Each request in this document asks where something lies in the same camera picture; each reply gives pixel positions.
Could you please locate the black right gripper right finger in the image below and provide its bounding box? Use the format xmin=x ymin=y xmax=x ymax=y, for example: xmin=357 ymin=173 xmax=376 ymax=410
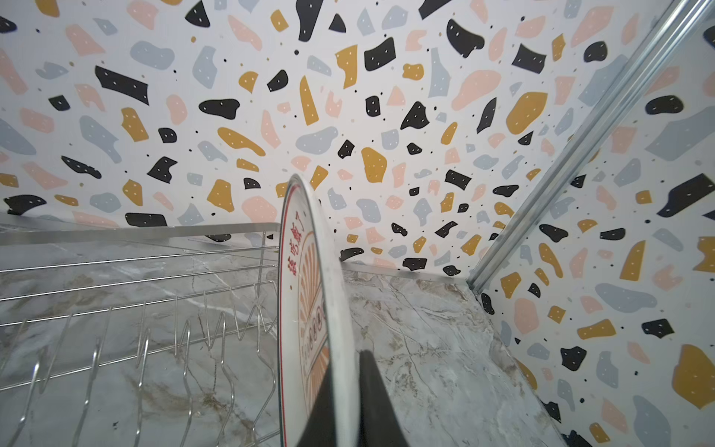
xmin=359 ymin=350 xmax=409 ymax=447

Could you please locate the stainless wire dish rack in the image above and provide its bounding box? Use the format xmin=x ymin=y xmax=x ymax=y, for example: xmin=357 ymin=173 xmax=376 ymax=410
xmin=1 ymin=216 xmax=281 ymax=446

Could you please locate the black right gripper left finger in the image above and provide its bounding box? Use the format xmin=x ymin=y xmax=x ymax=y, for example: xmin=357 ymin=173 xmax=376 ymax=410
xmin=297 ymin=385 xmax=336 ymax=447

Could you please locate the aluminium corner post right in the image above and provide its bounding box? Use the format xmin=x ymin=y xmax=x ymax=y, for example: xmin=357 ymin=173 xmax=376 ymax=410
xmin=467 ymin=0 xmax=714 ymax=294

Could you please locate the orange sunburst plate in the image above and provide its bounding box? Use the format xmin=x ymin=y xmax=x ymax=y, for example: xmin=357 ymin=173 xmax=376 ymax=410
xmin=277 ymin=174 xmax=360 ymax=446

